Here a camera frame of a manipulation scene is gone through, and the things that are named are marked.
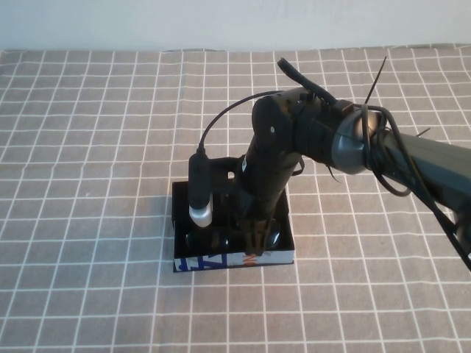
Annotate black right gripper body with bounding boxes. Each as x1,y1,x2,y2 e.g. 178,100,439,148
235,146,300,222

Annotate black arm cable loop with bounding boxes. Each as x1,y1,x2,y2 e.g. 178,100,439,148
360,104,471,273

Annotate thick black plug cable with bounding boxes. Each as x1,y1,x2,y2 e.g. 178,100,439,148
277,57,353,113

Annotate grey white checked tablecloth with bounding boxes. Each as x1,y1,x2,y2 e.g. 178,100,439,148
0,43,471,353

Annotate black printed glasses case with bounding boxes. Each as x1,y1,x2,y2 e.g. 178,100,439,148
171,172,296,274

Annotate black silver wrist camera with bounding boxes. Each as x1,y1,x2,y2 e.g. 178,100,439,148
188,149,215,228

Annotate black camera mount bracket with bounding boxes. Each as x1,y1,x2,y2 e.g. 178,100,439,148
208,157,244,182

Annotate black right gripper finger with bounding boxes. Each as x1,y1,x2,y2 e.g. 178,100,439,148
257,218,274,257
243,219,259,255

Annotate black framed glasses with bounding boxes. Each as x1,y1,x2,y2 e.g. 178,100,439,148
183,218,283,254

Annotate thin black camera cable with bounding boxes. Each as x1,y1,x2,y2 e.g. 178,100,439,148
197,90,284,152

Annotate long black zip tie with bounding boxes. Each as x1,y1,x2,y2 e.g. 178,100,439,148
365,54,388,108

